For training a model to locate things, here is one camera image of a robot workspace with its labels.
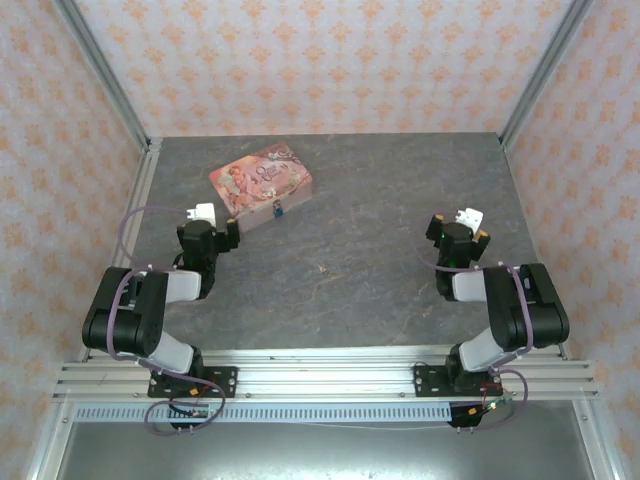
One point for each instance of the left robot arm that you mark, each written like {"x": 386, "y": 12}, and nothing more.
{"x": 125, "y": 320}

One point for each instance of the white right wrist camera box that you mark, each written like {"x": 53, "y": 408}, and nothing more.
{"x": 471, "y": 216}

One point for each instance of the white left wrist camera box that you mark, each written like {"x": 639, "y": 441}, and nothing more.
{"x": 202, "y": 212}

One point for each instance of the aluminium frame post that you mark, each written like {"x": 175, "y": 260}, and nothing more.
{"x": 100, "y": 70}
{"x": 545, "y": 70}

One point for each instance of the small blue padlock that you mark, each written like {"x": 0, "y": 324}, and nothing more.
{"x": 278, "y": 210}

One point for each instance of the small circuit board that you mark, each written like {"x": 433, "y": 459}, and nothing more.
{"x": 492, "y": 405}
{"x": 192, "y": 412}

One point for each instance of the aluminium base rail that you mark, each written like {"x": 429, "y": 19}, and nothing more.
{"x": 325, "y": 380}

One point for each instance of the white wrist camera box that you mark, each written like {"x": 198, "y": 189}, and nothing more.
{"x": 202, "y": 212}
{"x": 471, "y": 216}

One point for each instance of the aluminium side rail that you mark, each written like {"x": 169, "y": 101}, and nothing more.
{"x": 142, "y": 185}

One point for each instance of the aluminium lower frame rail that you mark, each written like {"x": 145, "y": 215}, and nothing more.
{"x": 52, "y": 445}
{"x": 595, "y": 440}

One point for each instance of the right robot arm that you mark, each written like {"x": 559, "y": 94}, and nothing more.
{"x": 540, "y": 320}

